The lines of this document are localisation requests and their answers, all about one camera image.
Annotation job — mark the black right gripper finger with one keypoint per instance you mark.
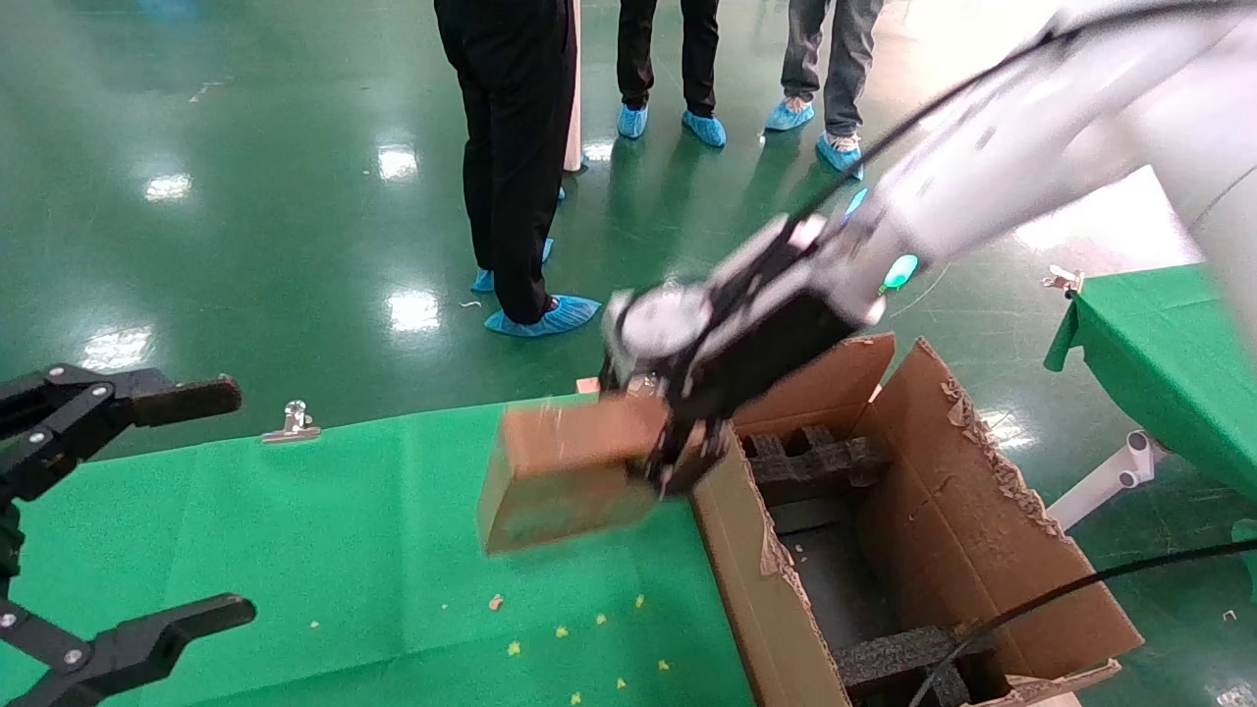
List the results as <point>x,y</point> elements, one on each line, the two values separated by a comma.
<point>687,457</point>
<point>638,378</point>

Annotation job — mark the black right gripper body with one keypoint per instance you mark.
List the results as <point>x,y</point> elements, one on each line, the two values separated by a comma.
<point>776,344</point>

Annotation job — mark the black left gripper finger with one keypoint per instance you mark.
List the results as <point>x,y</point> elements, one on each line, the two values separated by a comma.
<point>147,643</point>
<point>177,398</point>

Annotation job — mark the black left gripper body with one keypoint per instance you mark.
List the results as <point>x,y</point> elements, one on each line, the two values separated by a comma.
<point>8,540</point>

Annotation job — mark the small brown cardboard box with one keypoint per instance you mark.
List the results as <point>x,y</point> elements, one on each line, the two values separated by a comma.
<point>560,481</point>

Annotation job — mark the large open cardboard carton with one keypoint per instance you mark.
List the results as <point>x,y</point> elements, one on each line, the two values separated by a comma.
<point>982,550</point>

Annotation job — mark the blue shoe cover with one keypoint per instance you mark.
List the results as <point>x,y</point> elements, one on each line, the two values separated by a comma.
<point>632,122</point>
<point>481,282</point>
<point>705,129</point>
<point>789,116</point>
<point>842,157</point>
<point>550,317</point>

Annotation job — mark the metal binder clip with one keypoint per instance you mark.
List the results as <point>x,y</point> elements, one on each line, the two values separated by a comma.
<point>292,424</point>
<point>1065,283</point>

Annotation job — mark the black slotted foam insert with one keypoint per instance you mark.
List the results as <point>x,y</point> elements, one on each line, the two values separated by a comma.
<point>815,471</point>

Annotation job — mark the wide green table cloth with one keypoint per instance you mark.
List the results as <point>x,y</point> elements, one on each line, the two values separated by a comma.
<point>344,530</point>

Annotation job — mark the person in wide black trousers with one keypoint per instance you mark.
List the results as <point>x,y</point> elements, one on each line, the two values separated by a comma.
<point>516,147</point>

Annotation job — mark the black foam insert bar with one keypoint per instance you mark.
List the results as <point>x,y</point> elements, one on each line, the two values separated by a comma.
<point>894,656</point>

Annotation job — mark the person in grey jeans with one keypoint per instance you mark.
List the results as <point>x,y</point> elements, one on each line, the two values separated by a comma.
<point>845,59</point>

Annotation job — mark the person in slim black trousers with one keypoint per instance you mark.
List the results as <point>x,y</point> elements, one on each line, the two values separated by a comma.
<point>638,49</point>

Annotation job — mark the white tubular table leg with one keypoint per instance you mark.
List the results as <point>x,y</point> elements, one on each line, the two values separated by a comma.
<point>1110,481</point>

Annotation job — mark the green object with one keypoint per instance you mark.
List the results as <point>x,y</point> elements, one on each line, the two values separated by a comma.
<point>1247,560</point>

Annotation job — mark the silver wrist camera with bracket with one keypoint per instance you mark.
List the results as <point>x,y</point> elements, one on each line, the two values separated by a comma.
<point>658,329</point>

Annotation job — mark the white upright post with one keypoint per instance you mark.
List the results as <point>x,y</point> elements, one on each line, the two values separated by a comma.
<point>573,88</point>

